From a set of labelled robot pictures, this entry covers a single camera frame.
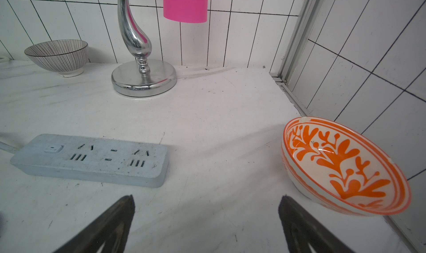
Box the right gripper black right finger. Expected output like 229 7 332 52
278 195 353 253

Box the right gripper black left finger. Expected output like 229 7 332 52
56 195 135 253

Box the orange patterned ceramic bowl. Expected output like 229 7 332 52
281 117 412 216

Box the chrome glass holder stand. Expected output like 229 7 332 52
111 0 177 98

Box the striped small bowl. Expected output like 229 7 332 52
24 39 88 78

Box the pink plastic wine glass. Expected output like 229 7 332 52
163 0 208 24

